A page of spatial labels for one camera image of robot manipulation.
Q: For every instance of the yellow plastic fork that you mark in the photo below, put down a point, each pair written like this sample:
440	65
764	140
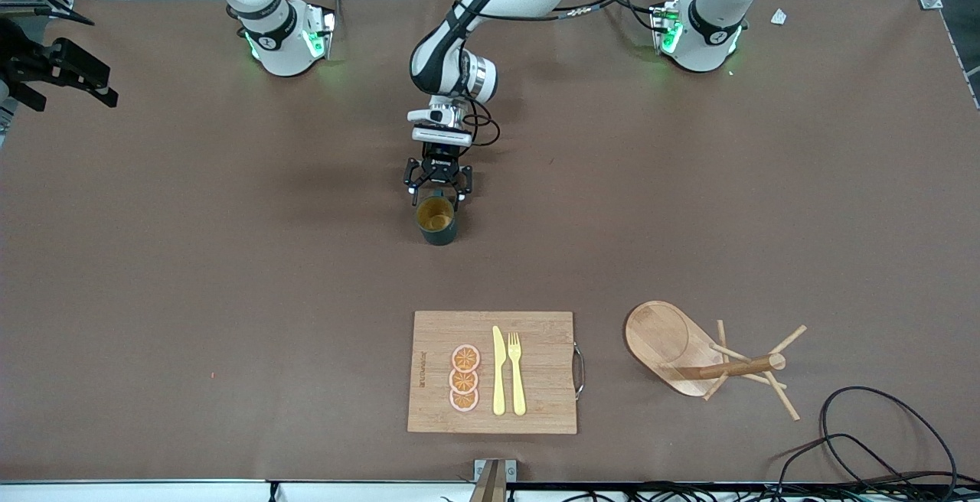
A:
517	379

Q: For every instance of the brown table cover mat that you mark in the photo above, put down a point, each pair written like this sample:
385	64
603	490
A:
306	257

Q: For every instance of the small white paper scrap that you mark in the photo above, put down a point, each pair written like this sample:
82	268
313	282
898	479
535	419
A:
779	17

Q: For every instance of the orange slice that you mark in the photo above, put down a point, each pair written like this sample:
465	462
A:
465	358

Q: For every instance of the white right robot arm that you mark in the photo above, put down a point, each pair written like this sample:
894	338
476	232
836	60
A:
279	50

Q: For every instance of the metal mount bracket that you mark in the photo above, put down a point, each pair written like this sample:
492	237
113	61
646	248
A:
511	471

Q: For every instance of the wooden cutting board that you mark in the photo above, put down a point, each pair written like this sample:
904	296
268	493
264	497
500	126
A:
536	372

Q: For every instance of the wooden mug tree rack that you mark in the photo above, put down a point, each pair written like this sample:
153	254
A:
658	341

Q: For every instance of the dark teal mug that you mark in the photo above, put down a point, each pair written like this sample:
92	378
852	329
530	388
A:
438	234

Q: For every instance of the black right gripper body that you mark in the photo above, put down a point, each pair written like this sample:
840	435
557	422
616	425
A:
32	66

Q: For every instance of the yellow plastic knife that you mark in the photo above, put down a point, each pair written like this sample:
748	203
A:
498	372

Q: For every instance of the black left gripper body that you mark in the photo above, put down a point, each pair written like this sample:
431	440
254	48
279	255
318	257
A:
438	163

